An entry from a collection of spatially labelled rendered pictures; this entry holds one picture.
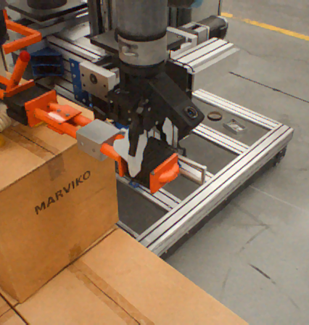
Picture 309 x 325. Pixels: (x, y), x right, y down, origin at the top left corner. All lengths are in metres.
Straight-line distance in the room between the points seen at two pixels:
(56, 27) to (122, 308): 1.07
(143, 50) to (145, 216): 1.30
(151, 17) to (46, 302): 0.86
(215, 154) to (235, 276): 0.66
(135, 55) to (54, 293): 0.80
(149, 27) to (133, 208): 1.36
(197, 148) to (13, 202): 1.41
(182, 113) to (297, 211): 1.70
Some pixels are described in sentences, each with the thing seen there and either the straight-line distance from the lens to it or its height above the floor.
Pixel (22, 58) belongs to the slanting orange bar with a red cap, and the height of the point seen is 1.19.
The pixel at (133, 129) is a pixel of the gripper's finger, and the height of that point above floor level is 1.18.
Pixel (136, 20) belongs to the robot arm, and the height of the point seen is 1.35.
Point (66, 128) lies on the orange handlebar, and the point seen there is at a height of 1.08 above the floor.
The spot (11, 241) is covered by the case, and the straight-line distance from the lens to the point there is 1.06.
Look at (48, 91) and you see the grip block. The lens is 0.96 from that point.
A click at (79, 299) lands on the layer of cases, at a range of 1.22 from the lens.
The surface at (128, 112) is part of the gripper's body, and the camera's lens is 0.70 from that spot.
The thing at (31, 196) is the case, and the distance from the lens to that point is 1.03.
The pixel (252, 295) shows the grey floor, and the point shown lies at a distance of 1.90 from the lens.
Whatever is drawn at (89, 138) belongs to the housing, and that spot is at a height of 1.09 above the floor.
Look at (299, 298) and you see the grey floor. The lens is 1.95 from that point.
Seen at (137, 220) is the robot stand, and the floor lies 0.21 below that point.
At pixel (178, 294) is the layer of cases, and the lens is 1.21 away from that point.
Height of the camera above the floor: 1.56
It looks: 39 degrees down
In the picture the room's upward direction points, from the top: straight up
